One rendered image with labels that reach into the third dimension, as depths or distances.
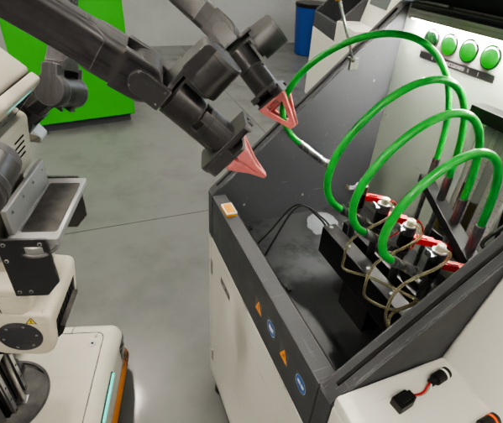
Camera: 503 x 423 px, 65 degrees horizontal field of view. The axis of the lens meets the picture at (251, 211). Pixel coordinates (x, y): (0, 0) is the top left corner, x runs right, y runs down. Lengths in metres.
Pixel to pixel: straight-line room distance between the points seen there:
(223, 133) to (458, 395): 0.56
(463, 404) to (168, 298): 1.64
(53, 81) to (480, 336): 1.00
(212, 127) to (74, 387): 1.17
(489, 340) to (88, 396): 1.23
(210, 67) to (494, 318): 0.57
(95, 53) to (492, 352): 0.72
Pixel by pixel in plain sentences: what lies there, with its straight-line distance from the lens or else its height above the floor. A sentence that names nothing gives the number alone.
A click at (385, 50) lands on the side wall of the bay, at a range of 1.23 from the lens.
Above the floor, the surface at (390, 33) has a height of 1.42.
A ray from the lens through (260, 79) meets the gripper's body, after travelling 0.89.
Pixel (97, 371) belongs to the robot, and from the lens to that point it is 1.60.
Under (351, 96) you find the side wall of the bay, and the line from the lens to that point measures 1.21.
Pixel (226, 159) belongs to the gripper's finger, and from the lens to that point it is 0.62.
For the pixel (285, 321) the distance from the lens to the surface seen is 0.81.
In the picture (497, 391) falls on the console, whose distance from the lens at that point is 0.77.
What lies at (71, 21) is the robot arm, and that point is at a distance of 0.57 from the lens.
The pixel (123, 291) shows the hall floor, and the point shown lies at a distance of 2.23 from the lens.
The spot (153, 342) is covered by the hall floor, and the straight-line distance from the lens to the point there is 1.98.
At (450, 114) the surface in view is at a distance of 0.73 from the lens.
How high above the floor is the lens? 1.56
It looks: 35 degrees down
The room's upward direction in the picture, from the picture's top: 4 degrees clockwise
